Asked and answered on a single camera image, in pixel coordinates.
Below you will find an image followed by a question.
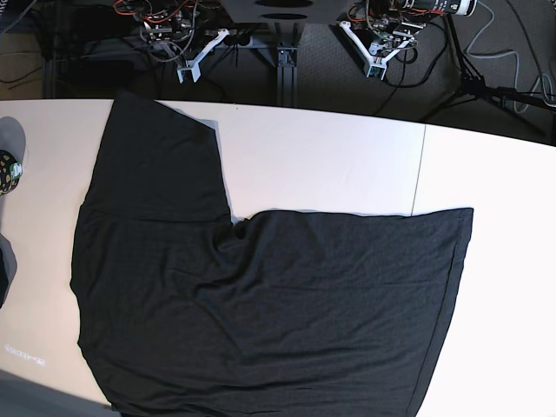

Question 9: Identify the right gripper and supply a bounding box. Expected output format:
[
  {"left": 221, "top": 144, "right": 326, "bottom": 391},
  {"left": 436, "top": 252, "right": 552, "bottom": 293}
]
[{"left": 142, "top": 18, "right": 230, "bottom": 65}]

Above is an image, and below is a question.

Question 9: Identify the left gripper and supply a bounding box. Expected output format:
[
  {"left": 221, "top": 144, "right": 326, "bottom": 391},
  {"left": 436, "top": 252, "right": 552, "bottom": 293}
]
[{"left": 338, "top": 19, "right": 427, "bottom": 65}]

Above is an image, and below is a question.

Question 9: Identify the black T-shirt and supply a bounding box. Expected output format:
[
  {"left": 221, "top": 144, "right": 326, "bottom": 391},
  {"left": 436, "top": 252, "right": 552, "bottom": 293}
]
[{"left": 70, "top": 92, "right": 473, "bottom": 416}]

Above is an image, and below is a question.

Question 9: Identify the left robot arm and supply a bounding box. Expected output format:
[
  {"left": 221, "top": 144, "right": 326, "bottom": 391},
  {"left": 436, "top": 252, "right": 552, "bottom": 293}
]
[{"left": 337, "top": 0, "right": 477, "bottom": 75}]

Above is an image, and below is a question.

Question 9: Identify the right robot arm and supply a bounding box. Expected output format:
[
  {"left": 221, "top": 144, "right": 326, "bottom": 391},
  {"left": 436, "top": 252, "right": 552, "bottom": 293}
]
[{"left": 112, "top": 0, "right": 237, "bottom": 68}]

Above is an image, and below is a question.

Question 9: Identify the black power strip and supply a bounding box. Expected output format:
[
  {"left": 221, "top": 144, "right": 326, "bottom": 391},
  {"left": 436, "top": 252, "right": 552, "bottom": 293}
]
[{"left": 223, "top": 35, "right": 253, "bottom": 48}]

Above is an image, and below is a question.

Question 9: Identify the black tripod stand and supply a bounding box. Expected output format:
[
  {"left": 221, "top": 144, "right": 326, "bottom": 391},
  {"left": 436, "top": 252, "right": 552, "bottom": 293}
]
[{"left": 421, "top": 15, "right": 555, "bottom": 147}]

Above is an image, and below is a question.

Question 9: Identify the black patterned round object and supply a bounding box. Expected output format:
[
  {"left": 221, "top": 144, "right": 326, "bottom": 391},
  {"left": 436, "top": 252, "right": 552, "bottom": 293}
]
[{"left": 0, "top": 150, "right": 23, "bottom": 195}]

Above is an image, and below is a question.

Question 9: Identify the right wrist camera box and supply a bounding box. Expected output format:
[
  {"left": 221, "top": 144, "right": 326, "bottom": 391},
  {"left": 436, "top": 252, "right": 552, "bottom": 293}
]
[{"left": 176, "top": 62, "right": 201, "bottom": 83}]

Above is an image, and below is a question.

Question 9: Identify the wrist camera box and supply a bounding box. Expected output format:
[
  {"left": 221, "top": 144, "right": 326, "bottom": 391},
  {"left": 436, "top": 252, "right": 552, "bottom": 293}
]
[
  {"left": 364, "top": 56, "right": 387, "bottom": 80},
  {"left": 176, "top": 62, "right": 201, "bottom": 83}
]

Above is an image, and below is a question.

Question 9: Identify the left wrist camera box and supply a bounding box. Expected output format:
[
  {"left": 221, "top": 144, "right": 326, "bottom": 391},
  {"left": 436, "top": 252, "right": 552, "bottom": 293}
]
[{"left": 364, "top": 56, "right": 387, "bottom": 80}]

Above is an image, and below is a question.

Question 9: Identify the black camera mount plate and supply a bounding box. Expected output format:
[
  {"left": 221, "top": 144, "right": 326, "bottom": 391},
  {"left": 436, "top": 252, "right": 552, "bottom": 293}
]
[{"left": 221, "top": 0, "right": 354, "bottom": 23}]

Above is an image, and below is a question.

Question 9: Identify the aluminium frame post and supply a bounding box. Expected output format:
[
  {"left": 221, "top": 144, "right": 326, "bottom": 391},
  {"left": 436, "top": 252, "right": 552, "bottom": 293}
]
[{"left": 270, "top": 21, "right": 304, "bottom": 108}]

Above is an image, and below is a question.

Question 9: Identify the grey cable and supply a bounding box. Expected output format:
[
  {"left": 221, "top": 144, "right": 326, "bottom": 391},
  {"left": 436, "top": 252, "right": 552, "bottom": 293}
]
[{"left": 467, "top": 0, "right": 556, "bottom": 112}]

